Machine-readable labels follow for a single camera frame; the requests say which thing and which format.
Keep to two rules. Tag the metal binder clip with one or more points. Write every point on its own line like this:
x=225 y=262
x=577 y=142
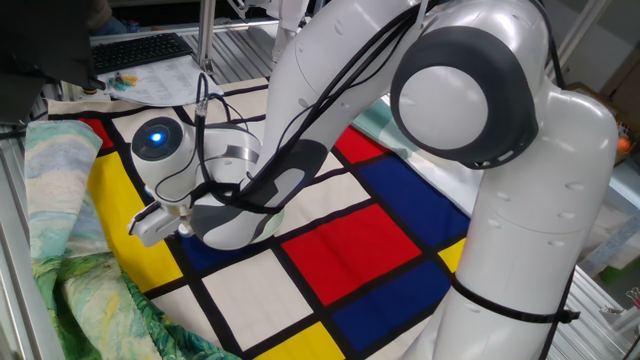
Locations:
x=634 y=296

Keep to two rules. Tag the aluminium post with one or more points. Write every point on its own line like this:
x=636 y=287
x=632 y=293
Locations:
x=206 y=30

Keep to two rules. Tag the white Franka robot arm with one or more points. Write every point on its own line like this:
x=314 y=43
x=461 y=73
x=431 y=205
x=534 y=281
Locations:
x=525 y=200

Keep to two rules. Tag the green painted landscape cloth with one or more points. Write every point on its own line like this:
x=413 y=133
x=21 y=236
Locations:
x=75 y=300

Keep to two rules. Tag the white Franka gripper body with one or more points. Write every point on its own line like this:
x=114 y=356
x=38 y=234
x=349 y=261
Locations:
x=155 y=227

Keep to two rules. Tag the colour block tablecloth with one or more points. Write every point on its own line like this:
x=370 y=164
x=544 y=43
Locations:
x=350 y=250

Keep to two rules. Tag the brown and blue clothing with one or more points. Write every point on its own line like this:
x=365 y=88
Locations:
x=105 y=15

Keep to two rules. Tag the black keyboard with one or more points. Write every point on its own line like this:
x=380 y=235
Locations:
x=140 y=50

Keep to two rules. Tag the pale green plate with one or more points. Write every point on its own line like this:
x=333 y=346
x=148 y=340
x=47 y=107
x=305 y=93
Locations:
x=275 y=225

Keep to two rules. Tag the printed paper stack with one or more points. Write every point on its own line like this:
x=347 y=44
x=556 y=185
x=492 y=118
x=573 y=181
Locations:
x=165 y=82

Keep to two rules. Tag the aluminium profile leg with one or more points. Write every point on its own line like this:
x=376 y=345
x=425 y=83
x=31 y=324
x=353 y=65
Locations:
x=610 y=245

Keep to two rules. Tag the small teal orange items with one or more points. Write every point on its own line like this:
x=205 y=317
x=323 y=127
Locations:
x=122 y=81

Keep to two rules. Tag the orange ball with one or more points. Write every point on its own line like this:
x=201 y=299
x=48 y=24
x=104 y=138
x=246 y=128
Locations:
x=624 y=145

